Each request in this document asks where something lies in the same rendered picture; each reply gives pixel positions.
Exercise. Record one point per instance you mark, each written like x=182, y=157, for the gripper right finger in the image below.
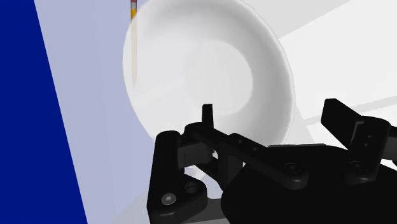
x=363, y=139

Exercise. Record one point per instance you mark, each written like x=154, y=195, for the yellow pencil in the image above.
x=133, y=12

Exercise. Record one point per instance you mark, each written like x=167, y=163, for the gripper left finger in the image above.
x=169, y=173

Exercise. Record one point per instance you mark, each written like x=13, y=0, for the white bowl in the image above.
x=217, y=62

